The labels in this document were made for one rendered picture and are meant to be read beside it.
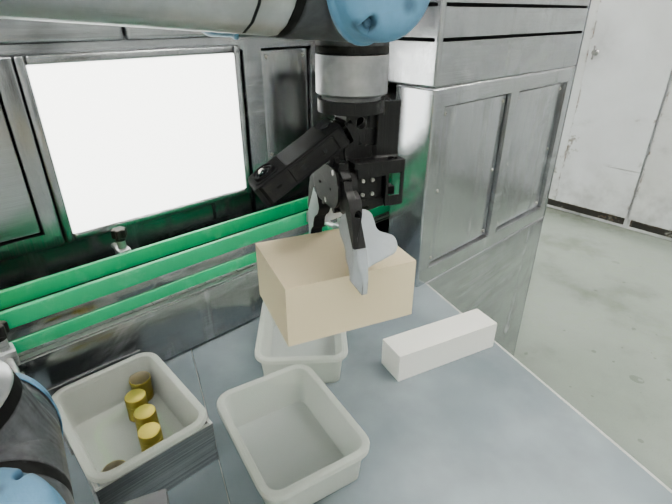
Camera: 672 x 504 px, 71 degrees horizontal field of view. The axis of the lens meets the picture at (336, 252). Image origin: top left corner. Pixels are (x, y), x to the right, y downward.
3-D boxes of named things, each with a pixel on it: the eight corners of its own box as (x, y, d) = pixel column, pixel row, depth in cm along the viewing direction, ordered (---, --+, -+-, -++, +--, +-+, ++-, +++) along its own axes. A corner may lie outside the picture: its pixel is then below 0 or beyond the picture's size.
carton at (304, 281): (411, 314, 58) (416, 260, 55) (288, 346, 52) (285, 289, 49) (367, 270, 68) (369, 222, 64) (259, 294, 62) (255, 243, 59)
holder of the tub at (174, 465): (147, 371, 93) (139, 340, 89) (218, 458, 75) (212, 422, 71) (51, 417, 82) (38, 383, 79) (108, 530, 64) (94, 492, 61)
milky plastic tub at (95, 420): (159, 383, 89) (151, 346, 85) (220, 456, 74) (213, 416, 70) (59, 433, 78) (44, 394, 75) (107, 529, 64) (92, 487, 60)
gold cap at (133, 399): (154, 415, 80) (149, 395, 78) (133, 426, 78) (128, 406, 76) (145, 403, 82) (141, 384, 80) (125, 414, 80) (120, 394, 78)
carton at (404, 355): (492, 346, 100) (497, 323, 97) (398, 381, 90) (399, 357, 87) (473, 330, 105) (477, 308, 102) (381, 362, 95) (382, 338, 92)
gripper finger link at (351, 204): (372, 245, 48) (353, 164, 49) (358, 247, 48) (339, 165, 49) (355, 252, 53) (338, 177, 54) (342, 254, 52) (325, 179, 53)
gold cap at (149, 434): (170, 450, 74) (165, 430, 72) (148, 463, 71) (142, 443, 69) (159, 437, 76) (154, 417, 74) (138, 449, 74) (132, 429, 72)
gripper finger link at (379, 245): (412, 283, 51) (393, 202, 52) (364, 295, 49) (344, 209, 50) (399, 286, 54) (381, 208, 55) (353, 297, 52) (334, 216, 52)
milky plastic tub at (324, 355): (341, 324, 109) (341, 292, 105) (348, 394, 89) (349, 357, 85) (266, 326, 108) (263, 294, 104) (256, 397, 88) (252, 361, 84)
